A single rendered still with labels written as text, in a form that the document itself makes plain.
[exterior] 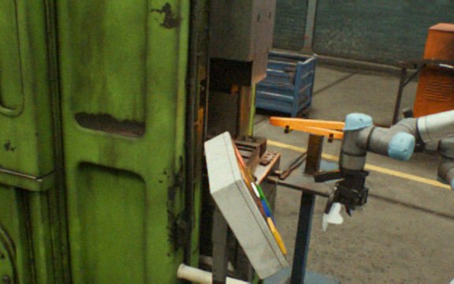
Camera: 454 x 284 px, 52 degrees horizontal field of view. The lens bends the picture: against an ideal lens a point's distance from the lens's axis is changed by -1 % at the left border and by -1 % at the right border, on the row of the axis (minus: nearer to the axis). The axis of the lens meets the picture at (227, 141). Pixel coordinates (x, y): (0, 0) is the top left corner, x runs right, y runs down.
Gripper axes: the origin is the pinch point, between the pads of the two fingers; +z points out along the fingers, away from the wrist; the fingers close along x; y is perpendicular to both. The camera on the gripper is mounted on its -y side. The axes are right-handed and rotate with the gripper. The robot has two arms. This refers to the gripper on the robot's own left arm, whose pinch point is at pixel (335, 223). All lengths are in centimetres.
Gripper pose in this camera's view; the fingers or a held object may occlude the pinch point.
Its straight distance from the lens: 151.0
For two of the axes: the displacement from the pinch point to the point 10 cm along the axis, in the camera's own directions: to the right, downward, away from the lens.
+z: -0.6, 9.4, 3.4
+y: 7.0, 2.8, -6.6
